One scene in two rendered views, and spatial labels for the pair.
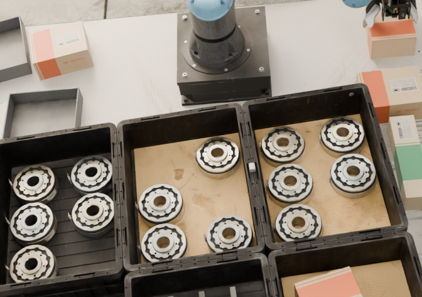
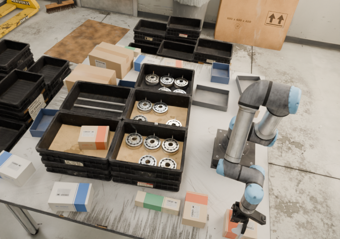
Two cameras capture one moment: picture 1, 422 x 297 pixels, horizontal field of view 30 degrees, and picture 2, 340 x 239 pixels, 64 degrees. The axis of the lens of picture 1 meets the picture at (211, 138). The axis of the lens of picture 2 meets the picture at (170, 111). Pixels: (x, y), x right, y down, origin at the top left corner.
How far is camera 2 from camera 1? 1.59 m
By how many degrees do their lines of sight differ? 56
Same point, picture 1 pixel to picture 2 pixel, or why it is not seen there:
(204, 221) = (150, 119)
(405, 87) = (193, 211)
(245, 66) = (220, 151)
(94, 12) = (322, 171)
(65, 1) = (329, 161)
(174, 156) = (180, 117)
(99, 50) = not seen: hidden behind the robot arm
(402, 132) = (170, 202)
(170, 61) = not seen: hidden behind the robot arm
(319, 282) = (105, 132)
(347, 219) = (131, 157)
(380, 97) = (191, 199)
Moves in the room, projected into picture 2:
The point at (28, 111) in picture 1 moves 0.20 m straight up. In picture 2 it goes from (223, 97) to (229, 78)
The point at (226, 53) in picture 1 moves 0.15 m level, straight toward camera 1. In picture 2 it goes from (224, 142) to (200, 138)
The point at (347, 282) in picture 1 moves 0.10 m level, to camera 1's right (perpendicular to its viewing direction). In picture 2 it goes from (100, 139) to (95, 153)
